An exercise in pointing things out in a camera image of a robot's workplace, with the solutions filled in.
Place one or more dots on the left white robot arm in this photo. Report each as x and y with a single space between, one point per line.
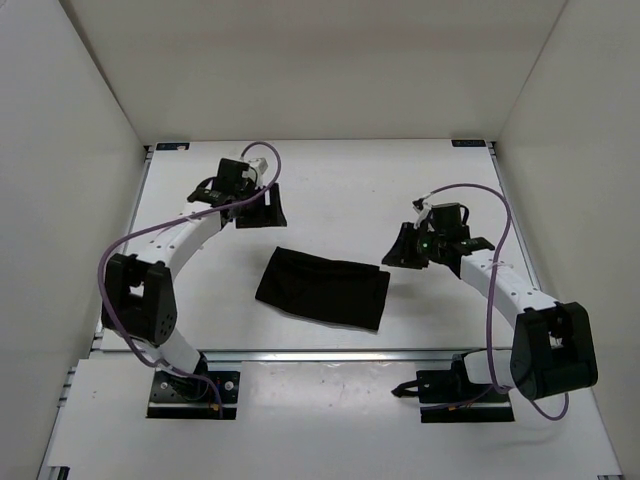
140 285

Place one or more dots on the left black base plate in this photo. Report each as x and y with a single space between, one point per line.
172 397

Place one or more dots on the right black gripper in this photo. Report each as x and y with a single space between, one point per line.
401 254

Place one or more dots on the blue label sticker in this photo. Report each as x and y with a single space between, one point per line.
172 146
468 143

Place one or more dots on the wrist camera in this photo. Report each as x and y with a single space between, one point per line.
423 208
257 167

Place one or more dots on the black skirt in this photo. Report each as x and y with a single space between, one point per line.
331 291

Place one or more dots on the left blue label sticker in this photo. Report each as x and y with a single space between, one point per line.
172 146

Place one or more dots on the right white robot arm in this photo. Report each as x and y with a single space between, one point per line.
552 350

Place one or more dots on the right blue label sticker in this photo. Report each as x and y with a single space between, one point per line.
468 143

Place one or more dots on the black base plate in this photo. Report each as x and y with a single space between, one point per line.
172 397
448 397

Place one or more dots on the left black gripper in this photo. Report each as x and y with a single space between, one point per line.
269 214

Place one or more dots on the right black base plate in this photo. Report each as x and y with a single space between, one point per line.
448 397

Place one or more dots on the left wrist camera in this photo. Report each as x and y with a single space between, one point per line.
257 167

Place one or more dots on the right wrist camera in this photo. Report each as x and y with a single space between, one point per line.
423 208

